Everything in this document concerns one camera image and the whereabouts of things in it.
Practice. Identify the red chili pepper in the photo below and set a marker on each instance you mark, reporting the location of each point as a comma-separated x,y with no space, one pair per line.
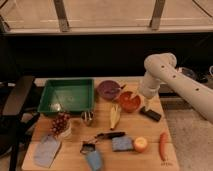
162,144

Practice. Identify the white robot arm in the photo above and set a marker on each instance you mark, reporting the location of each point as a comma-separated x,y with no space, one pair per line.
161,68

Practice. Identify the orange bowl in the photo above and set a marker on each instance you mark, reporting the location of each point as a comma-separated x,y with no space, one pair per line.
128,102

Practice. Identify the small metal cup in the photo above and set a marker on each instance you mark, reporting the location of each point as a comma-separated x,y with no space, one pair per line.
87,117

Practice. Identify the green plastic tray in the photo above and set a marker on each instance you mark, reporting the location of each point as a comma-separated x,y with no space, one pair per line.
75,96

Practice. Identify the black rectangular block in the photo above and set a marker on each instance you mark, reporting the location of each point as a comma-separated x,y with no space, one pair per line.
151,114

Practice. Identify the blue sponge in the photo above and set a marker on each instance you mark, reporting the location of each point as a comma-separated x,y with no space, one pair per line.
123,143

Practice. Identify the bunch of red grapes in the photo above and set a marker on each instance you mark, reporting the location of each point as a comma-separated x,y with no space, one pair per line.
59,124

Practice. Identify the white cup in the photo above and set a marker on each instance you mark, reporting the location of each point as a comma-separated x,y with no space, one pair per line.
67,131

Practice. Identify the yellow red apple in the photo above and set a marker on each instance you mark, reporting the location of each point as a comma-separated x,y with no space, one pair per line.
140,144

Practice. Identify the metal bowl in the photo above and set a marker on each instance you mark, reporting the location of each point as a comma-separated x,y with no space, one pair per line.
188,72

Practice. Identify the grey blue cloth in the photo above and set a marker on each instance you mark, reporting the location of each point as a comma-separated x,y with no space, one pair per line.
46,151

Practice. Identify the black chair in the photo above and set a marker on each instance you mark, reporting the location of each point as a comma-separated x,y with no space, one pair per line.
12,129

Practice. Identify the black handled knife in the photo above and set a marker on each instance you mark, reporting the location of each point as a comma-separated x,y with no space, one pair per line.
109,135

